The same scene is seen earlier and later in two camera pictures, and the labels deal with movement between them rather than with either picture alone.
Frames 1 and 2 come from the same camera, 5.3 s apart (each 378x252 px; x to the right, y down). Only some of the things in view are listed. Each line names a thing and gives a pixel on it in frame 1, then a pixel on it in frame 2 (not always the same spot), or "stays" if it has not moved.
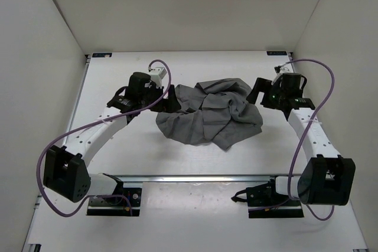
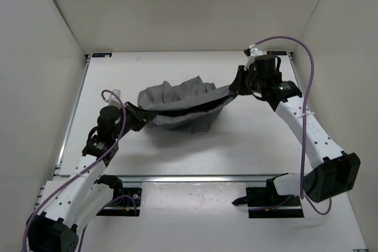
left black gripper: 172,103 → 143,115
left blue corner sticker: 97,55 stays
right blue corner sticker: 277,53 stays
